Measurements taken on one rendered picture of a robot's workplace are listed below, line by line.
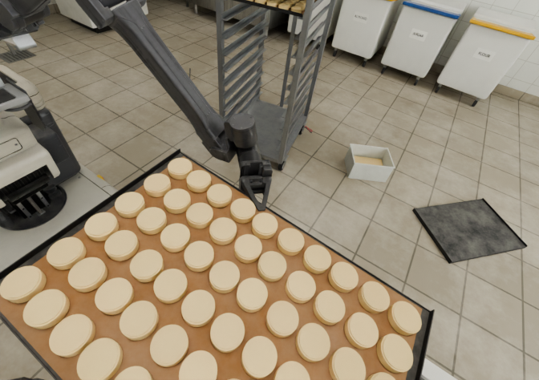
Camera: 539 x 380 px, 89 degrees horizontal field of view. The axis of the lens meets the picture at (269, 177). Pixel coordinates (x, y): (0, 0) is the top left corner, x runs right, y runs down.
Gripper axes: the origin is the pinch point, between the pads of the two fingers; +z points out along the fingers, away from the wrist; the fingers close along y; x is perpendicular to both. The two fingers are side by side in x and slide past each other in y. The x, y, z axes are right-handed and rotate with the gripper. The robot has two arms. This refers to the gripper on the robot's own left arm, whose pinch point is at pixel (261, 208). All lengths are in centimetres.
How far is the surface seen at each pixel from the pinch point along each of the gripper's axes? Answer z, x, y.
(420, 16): -234, -212, 31
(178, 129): -155, 28, 103
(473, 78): -181, -265, 68
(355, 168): -86, -96, 88
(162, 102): -195, 42, 104
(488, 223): -34, -177, 94
